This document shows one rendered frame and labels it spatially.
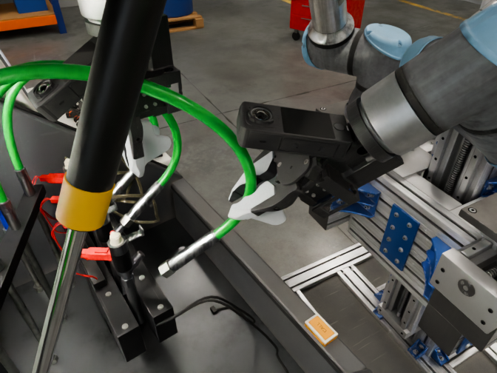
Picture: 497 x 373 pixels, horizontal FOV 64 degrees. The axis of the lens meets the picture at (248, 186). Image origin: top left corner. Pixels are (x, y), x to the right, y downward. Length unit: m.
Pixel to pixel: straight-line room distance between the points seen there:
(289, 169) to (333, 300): 1.30
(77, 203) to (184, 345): 0.71
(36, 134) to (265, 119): 0.56
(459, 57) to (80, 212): 0.32
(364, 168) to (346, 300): 1.30
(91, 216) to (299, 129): 0.27
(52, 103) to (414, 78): 0.36
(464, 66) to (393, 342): 1.37
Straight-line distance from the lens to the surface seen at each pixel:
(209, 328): 0.87
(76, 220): 0.17
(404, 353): 1.65
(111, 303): 0.76
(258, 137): 0.38
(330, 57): 1.08
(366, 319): 1.68
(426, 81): 0.39
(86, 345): 0.91
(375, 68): 1.06
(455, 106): 0.39
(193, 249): 0.54
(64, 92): 0.48
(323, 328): 0.72
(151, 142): 0.54
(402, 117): 0.39
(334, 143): 0.40
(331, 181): 0.43
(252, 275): 0.80
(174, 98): 0.41
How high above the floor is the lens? 1.57
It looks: 38 degrees down
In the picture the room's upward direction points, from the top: straight up
